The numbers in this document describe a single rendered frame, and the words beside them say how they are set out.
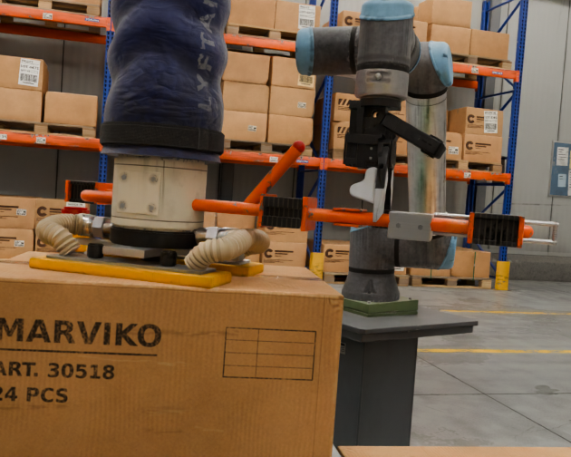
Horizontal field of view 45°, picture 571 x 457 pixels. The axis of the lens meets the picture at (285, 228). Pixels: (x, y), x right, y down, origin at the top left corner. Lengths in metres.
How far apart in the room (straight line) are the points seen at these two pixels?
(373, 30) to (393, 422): 1.43
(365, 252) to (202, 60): 1.11
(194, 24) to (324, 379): 0.64
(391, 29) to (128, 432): 0.78
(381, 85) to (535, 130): 10.66
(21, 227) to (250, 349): 7.41
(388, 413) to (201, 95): 1.36
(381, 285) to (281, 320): 1.08
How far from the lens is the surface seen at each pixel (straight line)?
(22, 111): 8.46
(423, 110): 1.90
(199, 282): 1.11
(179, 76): 1.20
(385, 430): 2.28
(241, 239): 1.15
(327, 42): 1.32
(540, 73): 11.93
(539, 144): 11.83
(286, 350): 1.14
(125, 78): 1.23
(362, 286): 2.18
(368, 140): 1.16
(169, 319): 1.12
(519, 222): 1.12
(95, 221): 1.34
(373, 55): 1.17
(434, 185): 2.03
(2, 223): 8.47
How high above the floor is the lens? 1.11
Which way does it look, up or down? 3 degrees down
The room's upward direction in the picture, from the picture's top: 4 degrees clockwise
